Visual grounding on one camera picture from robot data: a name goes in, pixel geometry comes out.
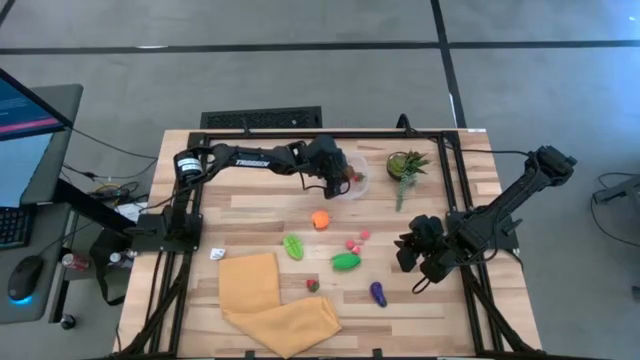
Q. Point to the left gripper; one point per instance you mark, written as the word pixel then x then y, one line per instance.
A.
pixel 325 157

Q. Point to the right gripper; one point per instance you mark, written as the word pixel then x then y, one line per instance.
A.
pixel 432 245

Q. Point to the red toy strawberry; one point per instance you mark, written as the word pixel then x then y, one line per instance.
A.
pixel 313 286
pixel 358 177

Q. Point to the orange toy fruit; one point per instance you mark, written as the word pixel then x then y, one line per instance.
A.
pixel 320 220

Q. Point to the small pink toy fruit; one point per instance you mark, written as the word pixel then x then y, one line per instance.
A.
pixel 350 244
pixel 356 250
pixel 365 234

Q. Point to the purple toy eggplant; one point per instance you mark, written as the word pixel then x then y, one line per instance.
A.
pixel 378 295

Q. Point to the dark green toy vegetable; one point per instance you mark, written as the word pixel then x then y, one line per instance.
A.
pixel 345 262

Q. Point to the light green toy vegetable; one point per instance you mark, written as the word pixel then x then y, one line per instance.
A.
pixel 294 247

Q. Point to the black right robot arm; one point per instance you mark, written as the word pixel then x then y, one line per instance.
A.
pixel 500 205

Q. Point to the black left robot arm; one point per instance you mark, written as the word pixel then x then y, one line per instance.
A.
pixel 252 162

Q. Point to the clear plastic tupperware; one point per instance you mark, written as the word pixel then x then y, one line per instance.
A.
pixel 364 192

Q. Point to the potted green succulent plant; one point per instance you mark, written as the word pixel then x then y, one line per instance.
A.
pixel 397 166

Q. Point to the yellow waffle cloth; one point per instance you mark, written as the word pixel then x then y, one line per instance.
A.
pixel 250 285

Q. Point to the small white tag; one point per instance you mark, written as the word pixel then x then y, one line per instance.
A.
pixel 217 254

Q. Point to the white paper sheet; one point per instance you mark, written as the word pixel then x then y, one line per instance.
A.
pixel 132 211

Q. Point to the black floor stand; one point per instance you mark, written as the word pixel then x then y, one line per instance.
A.
pixel 620 190

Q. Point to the red soda can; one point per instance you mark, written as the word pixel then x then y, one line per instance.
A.
pixel 75 261

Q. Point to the grey desk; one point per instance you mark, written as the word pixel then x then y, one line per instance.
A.
pixel 67 110

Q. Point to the black desk caster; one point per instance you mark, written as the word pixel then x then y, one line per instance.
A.
pixel 68 321

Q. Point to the black computer mouse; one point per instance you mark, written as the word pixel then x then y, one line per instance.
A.
pixel 25 275

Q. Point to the black backlit keyboard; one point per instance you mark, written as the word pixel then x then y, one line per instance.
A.
pixel 15 227

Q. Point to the computer monitor with lit screen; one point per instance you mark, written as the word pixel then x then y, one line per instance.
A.
pixel 20 115

